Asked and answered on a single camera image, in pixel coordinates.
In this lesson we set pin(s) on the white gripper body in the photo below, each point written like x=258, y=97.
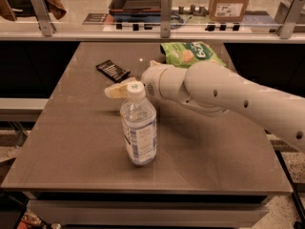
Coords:
x=150, y=79

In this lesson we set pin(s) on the black rxbar chocolate bar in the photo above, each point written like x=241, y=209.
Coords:
x=112, y=71

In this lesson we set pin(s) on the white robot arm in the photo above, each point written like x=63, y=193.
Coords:
x=212, y=89

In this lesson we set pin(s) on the green snack bag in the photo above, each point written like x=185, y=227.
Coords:
x=184, y=54

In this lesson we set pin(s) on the clear plastic water bottle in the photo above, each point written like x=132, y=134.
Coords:
x=138, y=116

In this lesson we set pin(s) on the dark open tray box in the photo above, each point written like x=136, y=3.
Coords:
x=135, y=6

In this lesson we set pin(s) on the cardboard box with label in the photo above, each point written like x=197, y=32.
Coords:
x=227, y=10

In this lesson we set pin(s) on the brown hanging jacket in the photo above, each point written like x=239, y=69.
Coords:
x=9, y=9

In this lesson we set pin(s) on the middle metal rail bracket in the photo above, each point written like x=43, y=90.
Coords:
x=165, y=18

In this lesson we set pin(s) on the metal rail bracket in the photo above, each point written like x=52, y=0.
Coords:
x=165, y=18
x=287, y=28
x=45, y=25

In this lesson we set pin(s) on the left metal rail bracket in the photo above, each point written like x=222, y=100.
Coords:
x=45, y=25

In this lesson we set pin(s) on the right metal rail bracket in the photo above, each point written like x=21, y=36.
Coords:
x=287, y=28

